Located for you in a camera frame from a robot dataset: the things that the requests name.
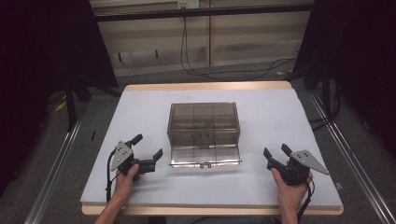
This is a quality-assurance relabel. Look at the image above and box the metal floor rail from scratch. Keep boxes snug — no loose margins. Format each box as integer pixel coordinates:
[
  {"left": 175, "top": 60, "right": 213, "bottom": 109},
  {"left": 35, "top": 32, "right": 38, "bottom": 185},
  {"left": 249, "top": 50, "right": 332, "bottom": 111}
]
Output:
[
  {"left": 308, "top": 91, "right": 396, "bottom": 224},
  {"left": 23, "top": 116, "right": 84, "bottom": 224}
]

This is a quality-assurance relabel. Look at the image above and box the clear brown plastic compartment box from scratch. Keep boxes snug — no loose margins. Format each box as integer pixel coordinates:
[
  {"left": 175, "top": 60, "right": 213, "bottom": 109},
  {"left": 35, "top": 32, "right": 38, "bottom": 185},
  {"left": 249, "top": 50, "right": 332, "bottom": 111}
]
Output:
[{"left": 166, "top": 101, "right": 244, "bottom": 170}]

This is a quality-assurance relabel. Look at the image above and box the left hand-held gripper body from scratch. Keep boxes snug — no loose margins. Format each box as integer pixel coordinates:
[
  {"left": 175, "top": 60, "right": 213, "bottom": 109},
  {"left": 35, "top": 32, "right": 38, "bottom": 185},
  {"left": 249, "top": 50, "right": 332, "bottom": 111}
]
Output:
[{"left": 110, "top": 141, "right": 156, "bottom": 182}]

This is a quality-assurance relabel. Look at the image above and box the black floor cable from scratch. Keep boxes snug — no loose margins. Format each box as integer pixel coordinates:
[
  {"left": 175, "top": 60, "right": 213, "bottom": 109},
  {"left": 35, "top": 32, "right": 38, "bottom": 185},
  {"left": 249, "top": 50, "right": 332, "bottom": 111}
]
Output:
[{"left": 179, "top": 16, "right": 297, "bottom": 82}]

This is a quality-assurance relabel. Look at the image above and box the black horizontal bar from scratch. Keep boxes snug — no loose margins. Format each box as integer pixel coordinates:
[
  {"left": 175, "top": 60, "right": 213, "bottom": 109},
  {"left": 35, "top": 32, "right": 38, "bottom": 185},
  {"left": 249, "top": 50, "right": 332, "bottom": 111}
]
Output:
[{"left": 92, "top": 3, "right": 314, "bottom": 23}]

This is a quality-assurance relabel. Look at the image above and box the person's left hand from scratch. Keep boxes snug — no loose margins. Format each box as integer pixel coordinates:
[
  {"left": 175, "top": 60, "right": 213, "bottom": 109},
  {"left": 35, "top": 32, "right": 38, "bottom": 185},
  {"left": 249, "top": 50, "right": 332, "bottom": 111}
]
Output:
[{"left": 112, "top": 163, "right": 141, "bottom": 203}]

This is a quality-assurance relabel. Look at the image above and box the white foam mat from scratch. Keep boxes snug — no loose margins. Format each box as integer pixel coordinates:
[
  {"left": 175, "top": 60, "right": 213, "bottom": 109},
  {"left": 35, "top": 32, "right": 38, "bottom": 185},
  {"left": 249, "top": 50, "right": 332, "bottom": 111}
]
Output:
[{"left": 79, "top": 88, "right": 344, "bottom": 209}]

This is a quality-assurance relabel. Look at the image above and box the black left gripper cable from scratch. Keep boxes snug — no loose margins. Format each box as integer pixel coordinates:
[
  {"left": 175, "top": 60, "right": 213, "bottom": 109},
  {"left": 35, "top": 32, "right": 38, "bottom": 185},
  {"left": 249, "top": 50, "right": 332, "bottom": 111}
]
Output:
[{"left": 105, "top": 149, "right": 121, "bottom": 203}]

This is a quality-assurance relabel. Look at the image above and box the person's right hand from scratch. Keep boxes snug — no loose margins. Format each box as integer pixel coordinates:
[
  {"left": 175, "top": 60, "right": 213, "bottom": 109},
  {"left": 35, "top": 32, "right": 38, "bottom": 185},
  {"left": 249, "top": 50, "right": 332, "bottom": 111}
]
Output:
[{"left": 271, "top": 167, "right": 314, "bottom": 213}]

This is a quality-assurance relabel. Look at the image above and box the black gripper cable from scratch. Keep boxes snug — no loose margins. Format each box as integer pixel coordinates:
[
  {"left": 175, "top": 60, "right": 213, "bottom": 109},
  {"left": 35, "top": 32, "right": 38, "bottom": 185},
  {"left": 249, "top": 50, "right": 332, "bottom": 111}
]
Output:
[
  {"left": 296, "top": 178, "right": 316, "bottom": 224},
  {"left": 105, "top": 149, "right": 121, "bottom": 203}
]

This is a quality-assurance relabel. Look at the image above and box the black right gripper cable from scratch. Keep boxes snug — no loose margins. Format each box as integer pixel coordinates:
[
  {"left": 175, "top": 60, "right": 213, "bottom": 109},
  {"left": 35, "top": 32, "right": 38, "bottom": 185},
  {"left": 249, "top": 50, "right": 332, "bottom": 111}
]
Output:
[{"left": 296, "top": 178, "right": 316, "bottom": 224}]

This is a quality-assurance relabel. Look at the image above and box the dark curtain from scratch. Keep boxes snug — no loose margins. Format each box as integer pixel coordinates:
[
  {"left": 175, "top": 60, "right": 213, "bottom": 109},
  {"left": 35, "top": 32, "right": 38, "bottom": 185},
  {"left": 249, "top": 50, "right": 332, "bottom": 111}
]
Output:
[
  {"left": 0, "top": 0, "right": 119, "bottom": 198},
  {"left": 293, "top": 0, "right": 396, "bottom": 158}
]

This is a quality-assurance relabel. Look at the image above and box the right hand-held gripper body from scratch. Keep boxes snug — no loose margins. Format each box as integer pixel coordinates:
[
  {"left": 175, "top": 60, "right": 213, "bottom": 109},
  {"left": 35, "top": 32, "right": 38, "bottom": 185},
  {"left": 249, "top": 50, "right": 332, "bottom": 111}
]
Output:
[{"left": 266, "top": 149, "right": 331, "bottom": 187}]

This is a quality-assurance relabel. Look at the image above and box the black stand cable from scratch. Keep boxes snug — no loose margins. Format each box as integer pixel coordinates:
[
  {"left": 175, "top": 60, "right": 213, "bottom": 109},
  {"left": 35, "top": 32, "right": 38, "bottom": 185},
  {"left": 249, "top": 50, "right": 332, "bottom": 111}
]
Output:
[{"left": 310, "top": 88, "right": 343, "bottom": 133}]

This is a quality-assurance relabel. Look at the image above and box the wooden table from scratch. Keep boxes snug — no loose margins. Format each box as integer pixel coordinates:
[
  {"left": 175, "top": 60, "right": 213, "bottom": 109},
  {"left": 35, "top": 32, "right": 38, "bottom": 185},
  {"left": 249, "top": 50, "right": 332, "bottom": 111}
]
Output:
[{"left": 80, "top": 80, "right": 345, "bottom": 217}]

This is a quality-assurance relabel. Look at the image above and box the black metal stand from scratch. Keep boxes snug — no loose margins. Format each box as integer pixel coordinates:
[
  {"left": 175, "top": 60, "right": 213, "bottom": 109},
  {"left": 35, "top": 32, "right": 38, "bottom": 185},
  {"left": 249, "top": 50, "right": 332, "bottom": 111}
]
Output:
[
  {"left": 321, "top": 60, "right": 332, "bottom": 117},
  {"left": 64, "top": 82, "right": 78, "bottom": 133}
]

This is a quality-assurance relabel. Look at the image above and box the white wall outlet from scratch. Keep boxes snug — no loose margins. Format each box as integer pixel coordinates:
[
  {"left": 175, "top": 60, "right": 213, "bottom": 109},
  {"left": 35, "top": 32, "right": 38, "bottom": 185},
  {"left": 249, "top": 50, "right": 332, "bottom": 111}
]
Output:
[{"left": 177, "top": 0, "right": 201, "bottom": 10}]

